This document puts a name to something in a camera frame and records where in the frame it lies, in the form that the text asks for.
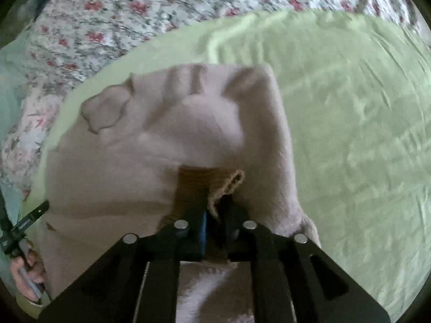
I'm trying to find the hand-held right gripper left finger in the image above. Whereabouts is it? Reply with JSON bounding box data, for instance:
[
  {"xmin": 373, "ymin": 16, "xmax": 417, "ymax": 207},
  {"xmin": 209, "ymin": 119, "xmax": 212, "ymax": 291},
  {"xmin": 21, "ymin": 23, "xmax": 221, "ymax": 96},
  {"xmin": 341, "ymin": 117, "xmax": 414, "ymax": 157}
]
[{"xmin": 37, "ymin": 188, "xmax": 208, "ymax": 323}]

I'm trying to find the ruffled floral pillow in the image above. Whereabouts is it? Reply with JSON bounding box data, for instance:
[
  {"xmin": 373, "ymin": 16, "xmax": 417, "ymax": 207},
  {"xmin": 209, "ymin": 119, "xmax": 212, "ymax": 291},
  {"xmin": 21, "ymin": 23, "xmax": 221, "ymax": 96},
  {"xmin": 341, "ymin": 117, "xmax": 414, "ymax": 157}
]
[{"xmin": 0, "ymin": 89, "xmax": 66, "ymax": 204}]

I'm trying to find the grey-beige knit sweater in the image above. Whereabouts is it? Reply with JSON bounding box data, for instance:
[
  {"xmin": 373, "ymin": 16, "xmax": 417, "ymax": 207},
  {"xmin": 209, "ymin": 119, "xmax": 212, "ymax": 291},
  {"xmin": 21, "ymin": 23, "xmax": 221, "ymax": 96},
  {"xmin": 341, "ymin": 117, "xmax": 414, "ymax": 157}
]
[{"xmin": 39, "ymin": 63, "xmax": 321, "ymax": 323}]

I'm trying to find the person's left hand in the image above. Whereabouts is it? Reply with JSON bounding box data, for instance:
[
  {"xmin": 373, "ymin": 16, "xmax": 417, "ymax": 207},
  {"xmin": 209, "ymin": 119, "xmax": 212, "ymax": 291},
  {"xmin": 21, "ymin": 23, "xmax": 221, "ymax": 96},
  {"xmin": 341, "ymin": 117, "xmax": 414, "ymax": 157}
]
[{"xmin": 10, "ymin": 239, "xmax": 47, "ymax": 305}]

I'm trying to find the light green bedsheet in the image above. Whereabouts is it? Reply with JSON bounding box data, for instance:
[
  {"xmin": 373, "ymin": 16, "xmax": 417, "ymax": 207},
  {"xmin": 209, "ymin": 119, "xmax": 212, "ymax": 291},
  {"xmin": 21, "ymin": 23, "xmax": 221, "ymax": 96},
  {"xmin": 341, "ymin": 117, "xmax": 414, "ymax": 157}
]
[{"xmin": 20, "ymin": 8, "xmax": 431, "ymax": 323}]

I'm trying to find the floral quilt with red flowers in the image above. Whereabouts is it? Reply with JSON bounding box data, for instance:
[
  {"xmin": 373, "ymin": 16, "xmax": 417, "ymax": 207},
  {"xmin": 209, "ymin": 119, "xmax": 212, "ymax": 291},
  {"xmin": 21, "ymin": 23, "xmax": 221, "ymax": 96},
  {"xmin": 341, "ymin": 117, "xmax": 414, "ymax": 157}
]
[{"xmin": 23, "ymin": 0, "xmax": 431, "ymax": 86}]

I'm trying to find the teal floral duvet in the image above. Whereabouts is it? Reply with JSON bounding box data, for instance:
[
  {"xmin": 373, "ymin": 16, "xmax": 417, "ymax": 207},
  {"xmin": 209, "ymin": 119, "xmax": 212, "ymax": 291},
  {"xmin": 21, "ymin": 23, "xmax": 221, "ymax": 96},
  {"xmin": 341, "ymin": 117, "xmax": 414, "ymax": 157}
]
[{"xmin": 0, "ymin": 42, "xmax": 37, "ymax": 233}]

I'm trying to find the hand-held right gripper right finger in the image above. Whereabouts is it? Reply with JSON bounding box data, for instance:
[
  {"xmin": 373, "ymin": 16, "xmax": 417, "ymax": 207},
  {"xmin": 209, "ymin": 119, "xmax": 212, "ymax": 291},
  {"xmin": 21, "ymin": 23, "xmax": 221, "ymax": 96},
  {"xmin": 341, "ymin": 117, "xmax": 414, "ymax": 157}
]
[{"xmin": 209, "ymin": 196, "xmax": 391, "ymax": 323}]

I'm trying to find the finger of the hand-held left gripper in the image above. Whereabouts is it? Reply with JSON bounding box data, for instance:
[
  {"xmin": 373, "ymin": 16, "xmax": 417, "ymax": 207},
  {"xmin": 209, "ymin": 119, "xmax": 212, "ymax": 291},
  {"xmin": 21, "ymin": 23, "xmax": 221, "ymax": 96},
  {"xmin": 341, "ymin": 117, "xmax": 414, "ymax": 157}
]
[{"xmin": 19, "ymin": 201, "xmax": 50, "ymax": 230}]

